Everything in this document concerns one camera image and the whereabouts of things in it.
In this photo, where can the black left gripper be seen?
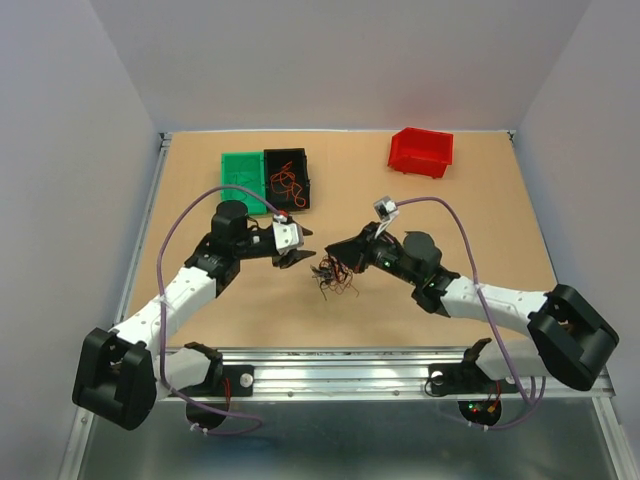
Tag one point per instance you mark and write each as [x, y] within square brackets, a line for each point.
[289, 258]

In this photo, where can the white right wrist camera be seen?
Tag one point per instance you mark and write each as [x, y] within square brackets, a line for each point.
[387, 211]

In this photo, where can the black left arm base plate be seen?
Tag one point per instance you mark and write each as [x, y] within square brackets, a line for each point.
[222, 381]

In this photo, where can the green plastic bin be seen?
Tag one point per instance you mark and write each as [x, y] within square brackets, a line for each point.
[244, 169]

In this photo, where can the aluminium mounting rail frame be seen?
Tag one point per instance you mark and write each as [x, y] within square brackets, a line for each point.
[339, 379]

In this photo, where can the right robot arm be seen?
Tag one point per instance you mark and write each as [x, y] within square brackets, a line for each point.
[564, 336]

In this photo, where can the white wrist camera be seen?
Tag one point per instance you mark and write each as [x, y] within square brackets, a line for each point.
[387, 211]
[288, 234]

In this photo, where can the black plastic bin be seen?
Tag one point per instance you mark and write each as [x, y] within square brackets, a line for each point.
[287, 179]

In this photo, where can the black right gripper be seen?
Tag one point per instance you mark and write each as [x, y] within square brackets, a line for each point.
[356, 252]

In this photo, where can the red plastic bin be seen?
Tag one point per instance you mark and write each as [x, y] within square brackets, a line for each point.
[423, 152]

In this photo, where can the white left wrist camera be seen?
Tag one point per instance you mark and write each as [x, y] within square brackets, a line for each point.
[288, 234]

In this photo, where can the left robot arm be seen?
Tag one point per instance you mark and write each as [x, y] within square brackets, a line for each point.
[122, 372]

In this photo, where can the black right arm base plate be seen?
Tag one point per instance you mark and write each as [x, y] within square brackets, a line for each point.
[462, 379]

